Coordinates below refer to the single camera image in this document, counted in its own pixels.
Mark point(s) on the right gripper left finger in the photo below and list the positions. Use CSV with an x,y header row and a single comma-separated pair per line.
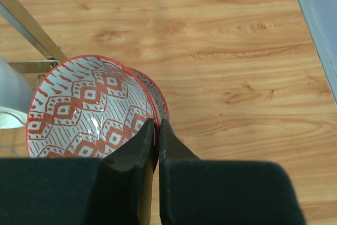
x,y
114,190

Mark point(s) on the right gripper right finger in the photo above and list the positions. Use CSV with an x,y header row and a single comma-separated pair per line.
x,y
196,191

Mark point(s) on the red geometric pattern bowl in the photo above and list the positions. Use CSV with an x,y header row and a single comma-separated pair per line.
x,y
87,106

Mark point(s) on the red ikat pattern bowl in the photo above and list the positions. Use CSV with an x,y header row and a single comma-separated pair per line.
x,y
155,93

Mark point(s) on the plain white bowl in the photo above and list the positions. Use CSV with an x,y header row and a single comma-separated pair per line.
x,y
16,96

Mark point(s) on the silver wire dish rack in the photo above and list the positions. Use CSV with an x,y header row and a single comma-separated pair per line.
x,y
32,70

